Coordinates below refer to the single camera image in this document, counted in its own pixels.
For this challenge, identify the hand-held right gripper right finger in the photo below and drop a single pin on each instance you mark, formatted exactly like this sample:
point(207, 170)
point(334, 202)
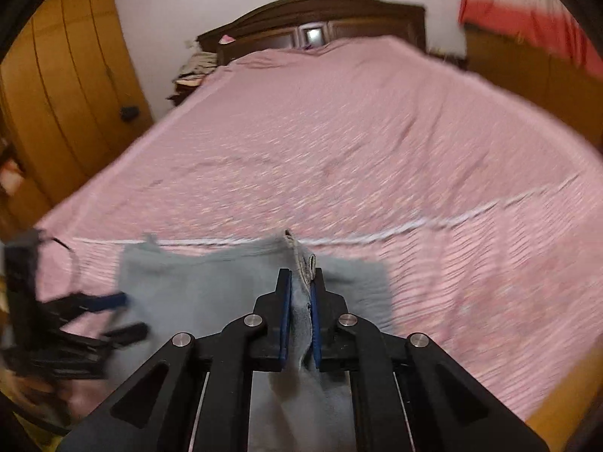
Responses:
point(315, 329)

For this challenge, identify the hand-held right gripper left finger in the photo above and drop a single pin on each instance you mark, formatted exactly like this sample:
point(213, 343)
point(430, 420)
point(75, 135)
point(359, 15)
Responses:
point(283, 320)

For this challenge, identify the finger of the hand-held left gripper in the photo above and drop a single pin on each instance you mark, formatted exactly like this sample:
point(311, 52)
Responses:
point(129, 333)
point(110, 300)

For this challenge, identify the grey pants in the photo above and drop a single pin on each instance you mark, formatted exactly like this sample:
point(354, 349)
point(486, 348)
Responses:
point(198, 282)

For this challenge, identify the pink floral bedspread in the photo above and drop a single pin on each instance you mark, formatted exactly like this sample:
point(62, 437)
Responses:
point(329, 150)

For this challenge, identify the small black device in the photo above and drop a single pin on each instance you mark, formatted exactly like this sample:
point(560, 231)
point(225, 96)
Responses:
point(128, 113)

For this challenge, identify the wooden wardrobe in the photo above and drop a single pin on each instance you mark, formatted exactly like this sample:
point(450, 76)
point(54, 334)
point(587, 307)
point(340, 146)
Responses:
point(70, 80)

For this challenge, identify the pile of clothes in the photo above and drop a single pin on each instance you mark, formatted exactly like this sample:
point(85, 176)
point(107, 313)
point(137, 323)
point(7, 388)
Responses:
point(198, 66)

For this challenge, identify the dark wooden headboard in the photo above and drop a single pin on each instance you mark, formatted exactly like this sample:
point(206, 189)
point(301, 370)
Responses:
point(358, 16)

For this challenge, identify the wooden cabinet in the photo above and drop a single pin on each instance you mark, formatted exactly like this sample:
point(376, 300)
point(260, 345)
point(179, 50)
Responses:
point(509, 70)

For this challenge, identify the red and white cloth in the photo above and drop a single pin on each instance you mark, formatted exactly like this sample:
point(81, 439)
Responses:
point(518, 14)

